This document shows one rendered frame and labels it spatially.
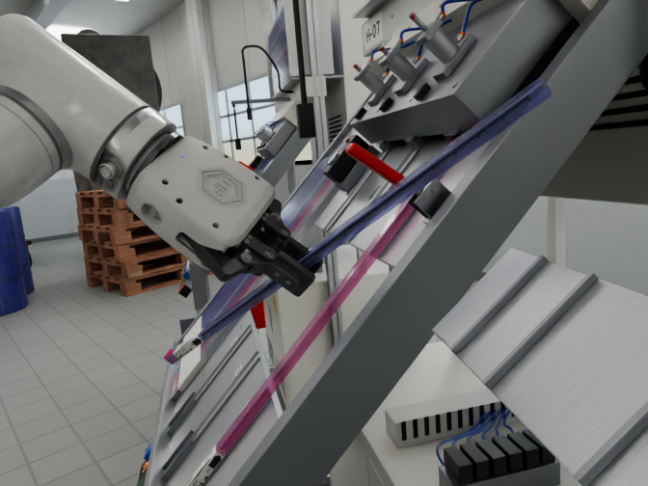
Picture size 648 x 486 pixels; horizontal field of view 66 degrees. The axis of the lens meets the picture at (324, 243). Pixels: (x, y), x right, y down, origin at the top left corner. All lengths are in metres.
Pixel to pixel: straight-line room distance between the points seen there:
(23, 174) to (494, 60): 0.41
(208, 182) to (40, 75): 0.15
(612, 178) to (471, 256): 0.37
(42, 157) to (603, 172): 0.68
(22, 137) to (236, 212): 0.17
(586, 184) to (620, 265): 2.90
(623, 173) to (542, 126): 0.31
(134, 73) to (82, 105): 6.14
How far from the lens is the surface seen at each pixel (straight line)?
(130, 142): 0.44
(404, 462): 0.85
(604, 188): 0.80
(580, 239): 3.77
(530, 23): 0.54
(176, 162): 0.44
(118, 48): 6.63
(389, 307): 0.43
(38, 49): 0.48
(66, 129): 0.45
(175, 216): 0.42
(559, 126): 0.49
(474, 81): 0.50
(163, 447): 0.76
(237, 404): 0.61
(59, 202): 10.41
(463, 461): 0.74
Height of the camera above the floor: 1.10
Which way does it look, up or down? 10 degrees down
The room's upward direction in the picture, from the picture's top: 5 degrees counter-clockwise
